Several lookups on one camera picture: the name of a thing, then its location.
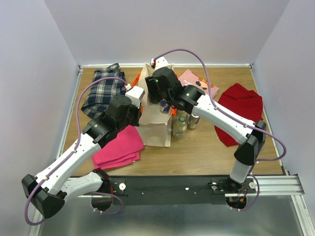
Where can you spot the magenta folded cloth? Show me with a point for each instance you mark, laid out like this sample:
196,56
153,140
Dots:
121,151

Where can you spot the beige canvas bag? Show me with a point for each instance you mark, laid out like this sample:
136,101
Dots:
154,126

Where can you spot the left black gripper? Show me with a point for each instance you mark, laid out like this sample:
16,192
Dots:
138,111

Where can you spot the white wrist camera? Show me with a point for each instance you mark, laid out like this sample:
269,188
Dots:
134,93
159,63

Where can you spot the pink printed t-shirt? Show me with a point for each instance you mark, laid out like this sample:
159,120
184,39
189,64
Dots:
190,78

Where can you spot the plaid navy shirt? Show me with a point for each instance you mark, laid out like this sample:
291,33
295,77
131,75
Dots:
111,82

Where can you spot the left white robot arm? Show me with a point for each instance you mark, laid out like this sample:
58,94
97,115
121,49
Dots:
46,190

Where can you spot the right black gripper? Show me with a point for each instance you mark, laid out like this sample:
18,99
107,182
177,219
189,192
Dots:
151,87

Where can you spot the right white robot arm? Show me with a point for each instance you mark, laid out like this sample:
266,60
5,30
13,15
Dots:
250,135

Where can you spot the red can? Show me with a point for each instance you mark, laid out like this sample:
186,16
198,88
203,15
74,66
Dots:
163,106
193,122

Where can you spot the green cap glass bottle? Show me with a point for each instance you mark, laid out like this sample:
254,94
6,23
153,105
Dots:
180,113
180,127

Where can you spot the red cloth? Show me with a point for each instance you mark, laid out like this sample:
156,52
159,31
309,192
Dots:
243,102

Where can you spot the aluminium frame rail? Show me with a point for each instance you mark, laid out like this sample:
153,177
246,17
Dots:
274,186

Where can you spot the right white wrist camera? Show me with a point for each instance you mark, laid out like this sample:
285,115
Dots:
159,63

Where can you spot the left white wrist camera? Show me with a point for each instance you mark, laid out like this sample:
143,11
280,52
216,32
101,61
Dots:
134,93

